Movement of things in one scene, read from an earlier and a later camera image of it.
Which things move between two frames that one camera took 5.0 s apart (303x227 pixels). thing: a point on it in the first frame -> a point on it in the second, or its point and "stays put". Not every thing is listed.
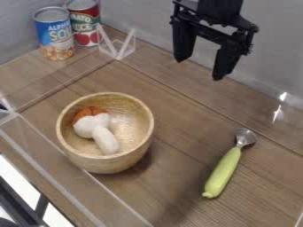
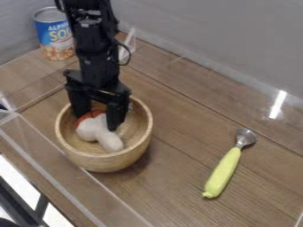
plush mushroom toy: x=91 y=124 stays put
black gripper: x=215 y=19 -> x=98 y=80
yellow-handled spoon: x=226 y=166 stays put
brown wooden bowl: x=131 y=127 stays put
